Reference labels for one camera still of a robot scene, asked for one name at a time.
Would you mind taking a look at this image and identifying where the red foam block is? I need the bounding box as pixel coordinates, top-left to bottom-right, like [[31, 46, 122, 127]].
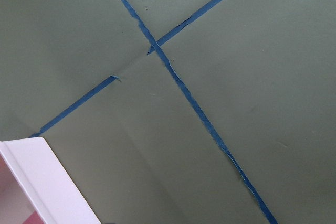
[[23, 211, 44, 224]]

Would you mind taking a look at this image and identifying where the pink plastic bin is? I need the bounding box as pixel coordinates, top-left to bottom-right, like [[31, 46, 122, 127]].
[[1, 137, 100, 223]]

